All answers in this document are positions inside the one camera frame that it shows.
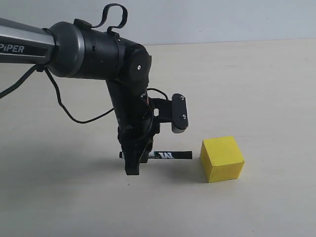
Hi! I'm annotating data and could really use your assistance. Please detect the black cable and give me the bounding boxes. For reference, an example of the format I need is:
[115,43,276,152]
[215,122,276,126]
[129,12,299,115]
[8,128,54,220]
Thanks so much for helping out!
[0,3,171,124]

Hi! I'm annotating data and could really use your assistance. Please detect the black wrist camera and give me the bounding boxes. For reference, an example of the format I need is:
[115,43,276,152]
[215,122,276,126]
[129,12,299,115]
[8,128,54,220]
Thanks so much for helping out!
[149,93,189,134]

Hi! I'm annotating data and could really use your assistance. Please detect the yellow cube block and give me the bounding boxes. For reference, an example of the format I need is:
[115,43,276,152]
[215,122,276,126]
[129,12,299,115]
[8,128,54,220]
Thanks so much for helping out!
[200,136,245,183]

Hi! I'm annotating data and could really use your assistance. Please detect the black and white marker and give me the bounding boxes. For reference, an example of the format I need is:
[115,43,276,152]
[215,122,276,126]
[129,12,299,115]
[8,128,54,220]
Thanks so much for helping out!
[119,150,193,160]

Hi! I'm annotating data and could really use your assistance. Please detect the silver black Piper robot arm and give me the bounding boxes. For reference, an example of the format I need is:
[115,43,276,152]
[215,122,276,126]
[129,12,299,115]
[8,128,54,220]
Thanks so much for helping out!
[0,19,154,175]

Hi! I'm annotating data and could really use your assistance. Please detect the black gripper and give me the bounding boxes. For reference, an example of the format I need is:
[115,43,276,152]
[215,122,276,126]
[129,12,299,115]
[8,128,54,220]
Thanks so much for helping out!
[118,116,159,175]

